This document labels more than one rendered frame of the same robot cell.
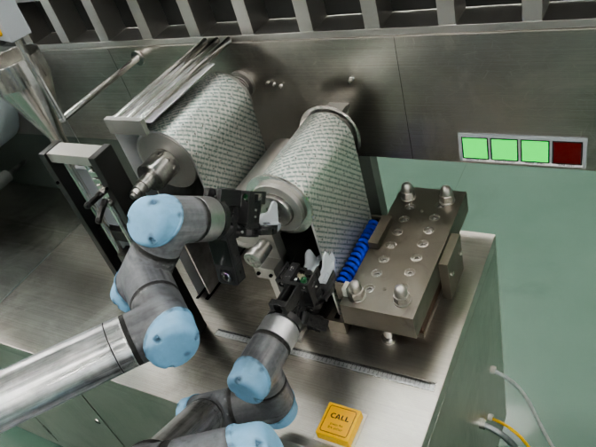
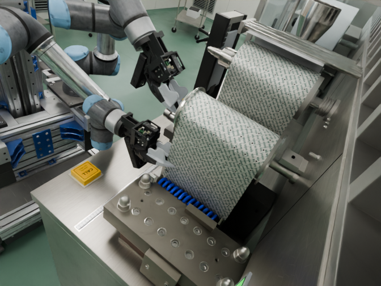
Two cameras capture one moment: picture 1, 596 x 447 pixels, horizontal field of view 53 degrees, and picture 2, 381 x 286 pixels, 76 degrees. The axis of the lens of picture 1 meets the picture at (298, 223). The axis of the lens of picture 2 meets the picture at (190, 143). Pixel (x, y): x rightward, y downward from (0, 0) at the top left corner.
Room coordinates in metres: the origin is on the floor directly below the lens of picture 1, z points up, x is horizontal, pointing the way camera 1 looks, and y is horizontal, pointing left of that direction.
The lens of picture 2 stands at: (0.82, -0.53, 1.62)
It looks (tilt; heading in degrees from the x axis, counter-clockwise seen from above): 40 degrees down; 73
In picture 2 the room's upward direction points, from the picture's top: 19 degrees clockwise
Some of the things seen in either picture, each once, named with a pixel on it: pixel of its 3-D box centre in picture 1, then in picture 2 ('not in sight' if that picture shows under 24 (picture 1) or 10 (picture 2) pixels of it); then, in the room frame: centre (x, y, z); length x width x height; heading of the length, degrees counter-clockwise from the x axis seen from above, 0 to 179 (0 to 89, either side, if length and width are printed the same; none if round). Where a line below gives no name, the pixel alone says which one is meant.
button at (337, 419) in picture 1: (339, 424); (86, 172); (0.67, 0.05, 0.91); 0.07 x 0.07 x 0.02; 52
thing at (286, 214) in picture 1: (276, 208); not in sight; (0.95, 0.03, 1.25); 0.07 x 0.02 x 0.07; 52
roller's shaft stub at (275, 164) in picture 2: not in sight; (284, 168); (1.18, -0.15, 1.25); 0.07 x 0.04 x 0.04; 142
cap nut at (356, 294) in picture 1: (355, 288); (145, 179); (0.87, -0.07, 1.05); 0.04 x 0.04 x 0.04
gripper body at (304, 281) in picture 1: (295, 298); (138, 134); (0.83, 0.05, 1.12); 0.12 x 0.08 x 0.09; 142
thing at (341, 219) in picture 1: (343, 219); (200, 178); (1.01, -0.10, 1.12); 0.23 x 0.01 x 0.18; 142
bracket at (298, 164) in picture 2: (334, 110); (293, 160); (1.19, -0.16, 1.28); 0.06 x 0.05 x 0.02; 142
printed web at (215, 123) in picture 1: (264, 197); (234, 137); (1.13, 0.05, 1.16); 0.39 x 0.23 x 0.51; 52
